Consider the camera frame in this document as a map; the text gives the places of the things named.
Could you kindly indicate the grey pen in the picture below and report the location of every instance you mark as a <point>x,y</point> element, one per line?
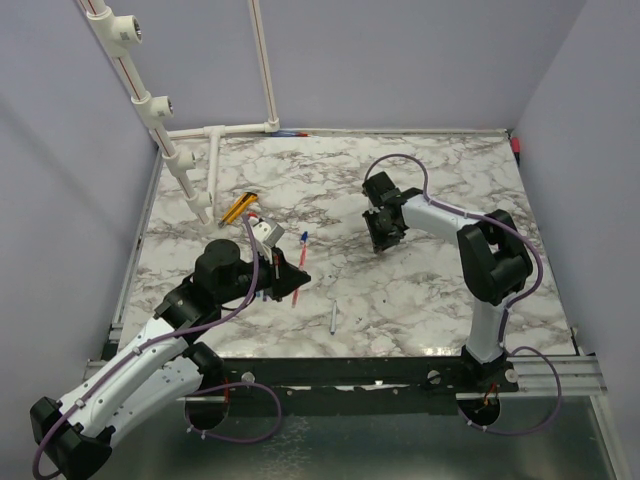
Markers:
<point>333,321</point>

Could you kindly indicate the white pvc pipe frame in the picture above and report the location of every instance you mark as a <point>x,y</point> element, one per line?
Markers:
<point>195,72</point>

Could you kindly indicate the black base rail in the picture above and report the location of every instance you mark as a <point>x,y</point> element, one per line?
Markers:
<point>256,387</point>

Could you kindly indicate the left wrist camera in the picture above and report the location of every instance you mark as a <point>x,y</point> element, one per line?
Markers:
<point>266,231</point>

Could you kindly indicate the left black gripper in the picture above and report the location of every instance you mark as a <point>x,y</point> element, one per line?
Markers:
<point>283,276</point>

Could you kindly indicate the red clamp at corner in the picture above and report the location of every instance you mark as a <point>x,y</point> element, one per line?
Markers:
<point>515,145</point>

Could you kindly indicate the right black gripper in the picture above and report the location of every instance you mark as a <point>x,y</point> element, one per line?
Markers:
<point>381,242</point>

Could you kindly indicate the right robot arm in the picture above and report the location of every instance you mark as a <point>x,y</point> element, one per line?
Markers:
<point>494,260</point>

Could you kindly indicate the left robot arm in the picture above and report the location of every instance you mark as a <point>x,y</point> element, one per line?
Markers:
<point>165,361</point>

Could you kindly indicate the aluminium frame rail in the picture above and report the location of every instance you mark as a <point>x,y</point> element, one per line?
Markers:
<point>543,376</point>

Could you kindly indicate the red pen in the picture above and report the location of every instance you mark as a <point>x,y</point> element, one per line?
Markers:
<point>301,265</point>

